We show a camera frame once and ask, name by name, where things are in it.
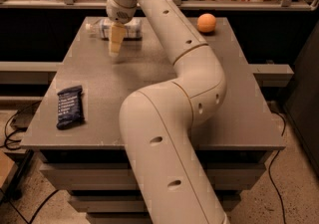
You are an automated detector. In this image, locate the dark blue snack packet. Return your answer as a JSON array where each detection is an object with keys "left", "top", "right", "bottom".
[{"left": 57, "top": 86, "right": 85, "bottom": 130}]

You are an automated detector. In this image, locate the grey drawer cabinet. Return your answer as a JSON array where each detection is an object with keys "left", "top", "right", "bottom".
[{"left": 22, "top": 19, "right": 284, "bottom": 224}]

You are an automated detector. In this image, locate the black cable right floor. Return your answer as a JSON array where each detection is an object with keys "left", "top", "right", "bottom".
[{"left": 267, "top": 110, "right": 287, "bottom": 224}]

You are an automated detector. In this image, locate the clear plastic water bottle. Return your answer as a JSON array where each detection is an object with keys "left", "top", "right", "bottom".
[{"left": 85, "top": 18, "right": 143, "bottom": 40}]

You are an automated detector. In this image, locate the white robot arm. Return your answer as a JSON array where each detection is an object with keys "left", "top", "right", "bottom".
[{"left": 107, "top": 0, "right": 230, "bottom": 224}]

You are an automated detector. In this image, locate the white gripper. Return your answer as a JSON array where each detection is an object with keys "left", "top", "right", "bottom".
[{"left": 106, "top": 0, "right": 137, "bottom": 57}]

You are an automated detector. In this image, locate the top drawer with knob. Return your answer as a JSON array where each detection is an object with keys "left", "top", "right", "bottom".
[{"left": 40, "top": 163, "right": 266, "bottom": 190}]

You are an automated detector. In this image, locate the middle drawer with knob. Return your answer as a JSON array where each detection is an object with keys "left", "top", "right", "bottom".
[{"left": 68, "top": 195, "right": 242, "bottom": 214}]

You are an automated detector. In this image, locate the drawer with knob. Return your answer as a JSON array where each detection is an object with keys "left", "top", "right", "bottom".
[
  {"left": 40, "top": 163, "right": 266, "bottom": 190},
  {"left": 68, "top": 195, "right": 242, "bottom": 214}
]

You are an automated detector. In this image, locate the orange ball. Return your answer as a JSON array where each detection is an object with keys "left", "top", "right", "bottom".
[{"left": 197, "top": 13, "right": 216, "bottom": 33}]

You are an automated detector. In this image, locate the black cables left floor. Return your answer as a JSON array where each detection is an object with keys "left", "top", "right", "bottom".
[{"left": 0, "top": 101, "right": 43, "bottom": 151}]

